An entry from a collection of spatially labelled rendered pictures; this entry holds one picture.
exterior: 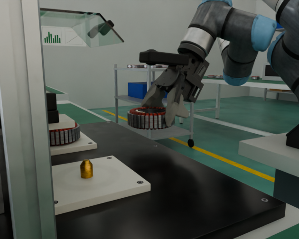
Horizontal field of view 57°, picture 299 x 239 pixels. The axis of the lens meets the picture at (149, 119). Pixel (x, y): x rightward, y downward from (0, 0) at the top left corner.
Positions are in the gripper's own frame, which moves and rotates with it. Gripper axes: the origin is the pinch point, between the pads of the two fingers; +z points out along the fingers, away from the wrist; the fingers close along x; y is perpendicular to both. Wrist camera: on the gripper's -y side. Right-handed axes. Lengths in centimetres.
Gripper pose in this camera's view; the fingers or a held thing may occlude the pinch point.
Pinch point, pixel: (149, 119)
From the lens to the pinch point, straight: 65.2
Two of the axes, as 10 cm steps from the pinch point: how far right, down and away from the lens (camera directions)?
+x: -5.0, -1.7, 8.5
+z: -4.5, 8.9, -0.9
